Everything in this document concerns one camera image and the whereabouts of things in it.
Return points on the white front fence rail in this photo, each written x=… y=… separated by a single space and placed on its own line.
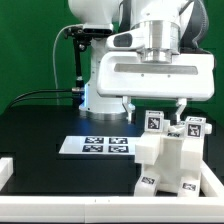
x=110 y=209

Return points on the white long side rail back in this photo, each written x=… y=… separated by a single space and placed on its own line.
x=192 y=154

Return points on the black camera on stand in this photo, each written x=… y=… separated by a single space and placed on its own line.
x=82 y=38

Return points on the white chair seat block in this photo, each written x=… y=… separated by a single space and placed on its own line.
x=167 y=165

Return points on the white long side rail front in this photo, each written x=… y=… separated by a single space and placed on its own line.
x=147 y=148

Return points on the white left fence block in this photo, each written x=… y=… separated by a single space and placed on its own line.
x=6 y=170

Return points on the white right fence rail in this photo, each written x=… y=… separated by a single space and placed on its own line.
x=210 y=184

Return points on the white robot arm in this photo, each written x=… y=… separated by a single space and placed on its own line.
x=144 y=49

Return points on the white long side rail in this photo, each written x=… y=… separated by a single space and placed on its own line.
x=192 y=154
x=147 y=148

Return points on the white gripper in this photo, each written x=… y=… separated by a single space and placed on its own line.
x=189 y=76

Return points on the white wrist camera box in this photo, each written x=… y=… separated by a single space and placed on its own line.
x=126 y=41

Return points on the white fence rail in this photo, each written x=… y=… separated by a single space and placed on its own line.
x=210 y=184
x=110 y=209

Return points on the white flat back panel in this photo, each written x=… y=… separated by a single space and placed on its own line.
x=99 y=145

